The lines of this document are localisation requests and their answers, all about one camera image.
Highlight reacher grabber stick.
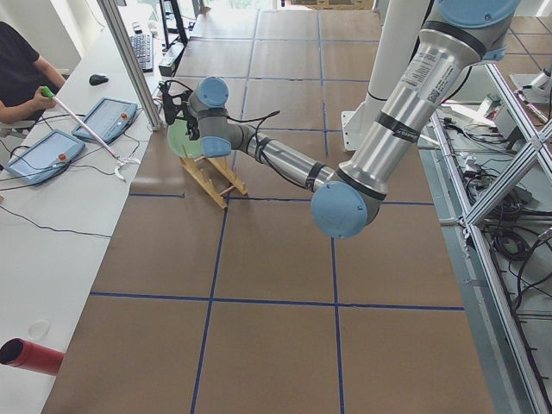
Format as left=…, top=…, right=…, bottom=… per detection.
left=41, top=86, right=140, bottom=182

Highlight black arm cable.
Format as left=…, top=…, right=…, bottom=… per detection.
left=226, top=110, right=311, bottom=186

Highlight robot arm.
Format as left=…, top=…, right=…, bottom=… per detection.
left=183, top=1, right=518, bottom=238

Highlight wooden dish rack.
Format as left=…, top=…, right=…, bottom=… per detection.
left=179, top=147, right=248, bottom=210

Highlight aluminium frame rail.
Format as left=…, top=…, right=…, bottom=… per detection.
left=420, top=53, right=551, bottom=413

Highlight aluminium frame post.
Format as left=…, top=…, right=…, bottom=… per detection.
left=97, top=0, right=163, bottom=131

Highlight red cylinder bottle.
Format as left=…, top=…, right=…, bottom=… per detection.
left=1, top=338, right=65, bottom=376

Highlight blue teach pendant near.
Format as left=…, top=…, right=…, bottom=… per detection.
left=5, top=129, right=85, bottom=185

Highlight black computer mouse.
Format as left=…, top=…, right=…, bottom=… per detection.
left=89, top=74, right=109, bottom=86

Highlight light green plate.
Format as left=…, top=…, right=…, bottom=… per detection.
left=167, top=119, right=204, bottom=159

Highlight black keyboard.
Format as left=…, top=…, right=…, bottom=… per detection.
left=129, top=34, right=154, bottom=72

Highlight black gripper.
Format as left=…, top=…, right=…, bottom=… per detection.
left=180, top=100, right=200, bottom=141

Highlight blue teach pendant far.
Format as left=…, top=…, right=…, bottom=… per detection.
left=82, top=97, right=138, bottom=144

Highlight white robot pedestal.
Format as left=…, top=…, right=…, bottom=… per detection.
left=342, top=0, right=433, bottom=151

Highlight blue teach pendant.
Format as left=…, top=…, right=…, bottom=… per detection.
left=5, top=129, right=85, bottom=185
left=82, top=97, right=138, bottom=144

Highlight person in black shirt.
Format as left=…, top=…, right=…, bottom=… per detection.
left=1, top=22, right=66, bottom=124

